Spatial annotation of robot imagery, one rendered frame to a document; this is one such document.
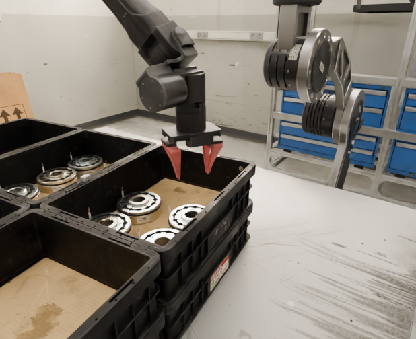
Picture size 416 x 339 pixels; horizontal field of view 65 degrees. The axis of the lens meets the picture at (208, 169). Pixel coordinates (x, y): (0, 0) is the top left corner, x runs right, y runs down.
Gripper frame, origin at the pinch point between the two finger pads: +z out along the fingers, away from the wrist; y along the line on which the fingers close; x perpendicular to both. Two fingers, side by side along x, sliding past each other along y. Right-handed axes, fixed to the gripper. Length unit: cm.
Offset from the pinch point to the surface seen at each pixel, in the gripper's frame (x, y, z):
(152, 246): -15.5, -12.4, 4.0
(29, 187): 30.0, -34.4, 10.4
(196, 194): 14.6, 6.0, 13.9
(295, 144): 139, 134, 59
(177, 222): -0.2, -4.0, 11.0
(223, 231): -3.9, 5.0, 13.5
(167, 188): 21.0, -0.3, 13.7
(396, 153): 80, 170, 52
